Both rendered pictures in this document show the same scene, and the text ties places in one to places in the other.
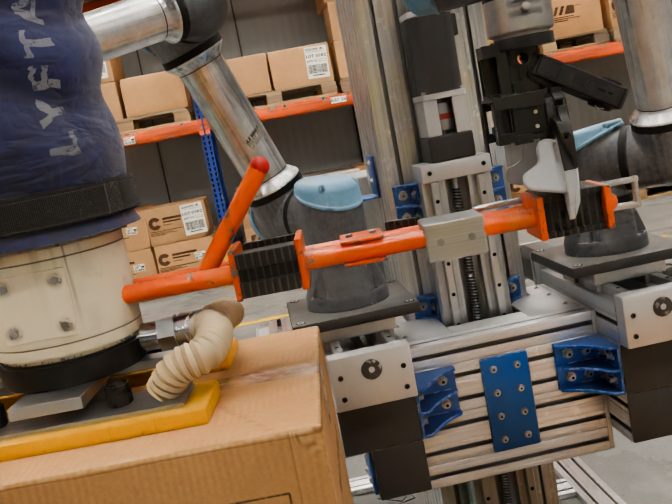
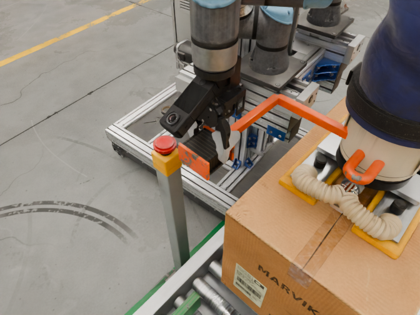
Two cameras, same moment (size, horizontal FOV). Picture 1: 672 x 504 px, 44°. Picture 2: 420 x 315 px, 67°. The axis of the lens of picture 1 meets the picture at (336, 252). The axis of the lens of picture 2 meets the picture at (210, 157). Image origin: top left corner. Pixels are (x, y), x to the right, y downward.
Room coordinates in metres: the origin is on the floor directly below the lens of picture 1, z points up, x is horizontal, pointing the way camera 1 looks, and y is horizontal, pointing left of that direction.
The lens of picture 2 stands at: (0.92, 0.96, 1.70)
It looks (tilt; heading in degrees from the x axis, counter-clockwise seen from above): 47 degrees down; 312
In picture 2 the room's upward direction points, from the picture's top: straight up
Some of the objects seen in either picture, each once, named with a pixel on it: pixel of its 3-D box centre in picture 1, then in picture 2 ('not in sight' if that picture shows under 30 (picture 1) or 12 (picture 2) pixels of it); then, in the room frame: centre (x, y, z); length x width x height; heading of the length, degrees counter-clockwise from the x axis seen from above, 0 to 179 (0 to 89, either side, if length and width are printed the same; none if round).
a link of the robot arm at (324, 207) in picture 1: (329, 212); (272, 21); (1.50, 0.00, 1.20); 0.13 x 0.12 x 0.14; 35
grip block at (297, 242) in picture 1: (270, 264); not in sight; (0.96, 0.08, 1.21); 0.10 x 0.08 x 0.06; 179
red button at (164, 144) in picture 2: not in sight; (165, 146); (1.47, 0.56, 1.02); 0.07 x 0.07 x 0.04
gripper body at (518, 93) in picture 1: (523, 91); not in sight; (0.96, -0.25, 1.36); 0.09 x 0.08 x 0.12; 89
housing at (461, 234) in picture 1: (452, 235); not in sight; (0.96, -0.14, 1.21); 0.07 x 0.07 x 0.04; 89
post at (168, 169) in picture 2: not in sight; (177, 233); (1.47, 0.56, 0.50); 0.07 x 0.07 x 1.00; 89
